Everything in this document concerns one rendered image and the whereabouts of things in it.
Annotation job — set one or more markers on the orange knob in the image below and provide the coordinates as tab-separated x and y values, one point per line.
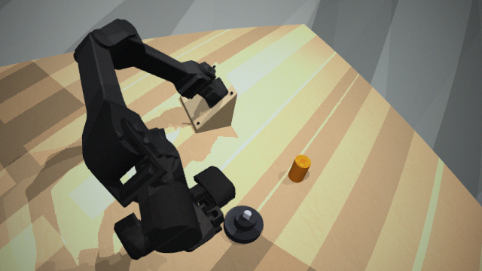
299	168

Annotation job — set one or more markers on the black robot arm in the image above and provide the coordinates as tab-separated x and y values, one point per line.
115	139

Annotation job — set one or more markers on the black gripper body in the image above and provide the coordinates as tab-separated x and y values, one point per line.
211	183

